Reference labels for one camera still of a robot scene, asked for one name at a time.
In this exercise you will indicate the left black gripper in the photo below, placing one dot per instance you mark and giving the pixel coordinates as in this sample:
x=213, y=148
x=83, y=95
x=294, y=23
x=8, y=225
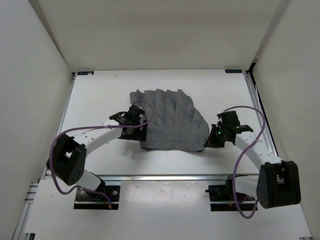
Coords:
x=139, y=135

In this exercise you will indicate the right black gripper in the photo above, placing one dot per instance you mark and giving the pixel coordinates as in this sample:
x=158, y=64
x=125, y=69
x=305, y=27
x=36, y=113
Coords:
x=211, y=142

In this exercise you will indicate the grey pleated skirt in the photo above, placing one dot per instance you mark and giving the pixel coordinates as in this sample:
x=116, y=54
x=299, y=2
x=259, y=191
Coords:
x=174, y=122

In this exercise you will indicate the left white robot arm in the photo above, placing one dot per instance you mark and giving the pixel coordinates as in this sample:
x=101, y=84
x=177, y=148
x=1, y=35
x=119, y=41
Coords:
x=70, y=149

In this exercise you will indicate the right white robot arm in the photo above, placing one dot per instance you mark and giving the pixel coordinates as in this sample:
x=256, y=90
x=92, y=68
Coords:
x=277, y=184

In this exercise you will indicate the right blue table sticker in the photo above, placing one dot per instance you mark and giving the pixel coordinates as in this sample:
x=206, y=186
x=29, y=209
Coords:
x=233, y=71

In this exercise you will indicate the blue table sticker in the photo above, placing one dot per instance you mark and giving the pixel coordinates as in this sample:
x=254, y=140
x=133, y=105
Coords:
x=233, y=71
x=85, y=73

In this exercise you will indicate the left blue table sticker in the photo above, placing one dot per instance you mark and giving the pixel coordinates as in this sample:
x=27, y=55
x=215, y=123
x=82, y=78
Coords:
x=85, y=73

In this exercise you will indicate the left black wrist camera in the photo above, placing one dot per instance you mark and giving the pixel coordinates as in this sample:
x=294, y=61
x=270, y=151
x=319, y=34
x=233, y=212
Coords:
x=135, y=113

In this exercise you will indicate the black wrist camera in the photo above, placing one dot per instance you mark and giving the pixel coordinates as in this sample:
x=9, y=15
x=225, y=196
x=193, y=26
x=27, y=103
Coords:
x=229, y=119
x=135, y=113

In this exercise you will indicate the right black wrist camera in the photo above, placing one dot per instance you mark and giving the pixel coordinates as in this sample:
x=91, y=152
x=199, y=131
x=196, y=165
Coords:
x=229, y=119

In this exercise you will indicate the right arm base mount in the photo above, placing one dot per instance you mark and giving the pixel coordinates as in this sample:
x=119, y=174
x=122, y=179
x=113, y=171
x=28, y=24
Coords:
x=221, y=197

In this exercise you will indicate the front aluminium table rail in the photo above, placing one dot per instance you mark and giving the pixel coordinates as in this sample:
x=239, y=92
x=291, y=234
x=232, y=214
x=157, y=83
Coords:
x=203, y=177

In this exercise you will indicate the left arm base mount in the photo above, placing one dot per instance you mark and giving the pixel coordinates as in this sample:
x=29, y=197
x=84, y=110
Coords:
x=89, y=201

